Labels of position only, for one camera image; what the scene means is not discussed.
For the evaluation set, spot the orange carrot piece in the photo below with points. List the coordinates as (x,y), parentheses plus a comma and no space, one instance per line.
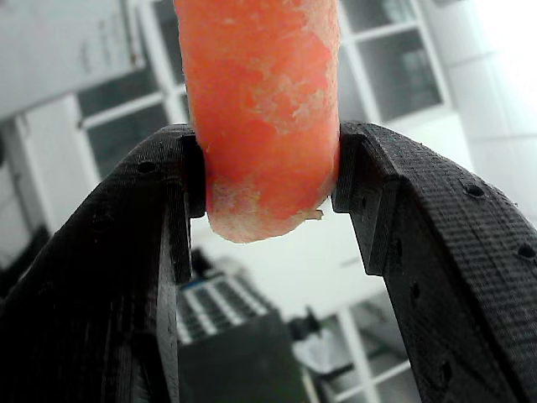
(260,105)

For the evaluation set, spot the white framed window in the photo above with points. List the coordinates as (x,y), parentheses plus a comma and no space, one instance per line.
(394,75)
(121,130)

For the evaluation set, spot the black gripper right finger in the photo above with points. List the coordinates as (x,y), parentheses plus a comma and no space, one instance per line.
(461,273)

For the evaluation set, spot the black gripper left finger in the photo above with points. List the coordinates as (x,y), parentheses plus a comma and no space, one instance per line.
(84,273)

